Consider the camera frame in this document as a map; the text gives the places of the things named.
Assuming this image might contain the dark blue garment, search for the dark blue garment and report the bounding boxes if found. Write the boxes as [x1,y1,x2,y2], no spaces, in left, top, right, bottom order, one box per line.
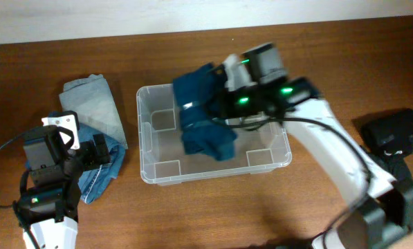
[172,63,237,161]

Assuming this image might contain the black garment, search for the black garment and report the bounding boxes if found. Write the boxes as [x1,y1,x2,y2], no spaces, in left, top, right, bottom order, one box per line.
[361,147,413,181]
[360,109,413,157]

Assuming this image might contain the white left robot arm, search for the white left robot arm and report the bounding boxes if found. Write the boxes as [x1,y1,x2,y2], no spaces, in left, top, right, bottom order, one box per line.
[12,125,110,248]

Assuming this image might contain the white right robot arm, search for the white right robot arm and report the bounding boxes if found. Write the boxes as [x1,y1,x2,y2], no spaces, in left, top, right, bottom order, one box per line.
[201,43,413,248]

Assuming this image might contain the clear plastic storage container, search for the clear plastic storage container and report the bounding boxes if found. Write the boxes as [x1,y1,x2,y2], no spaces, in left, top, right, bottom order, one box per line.
[136,84,292,185]

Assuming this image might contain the light grey folded jeans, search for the light grey folded jeans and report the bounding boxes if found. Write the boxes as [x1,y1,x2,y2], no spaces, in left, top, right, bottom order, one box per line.
[59,74,128,149]

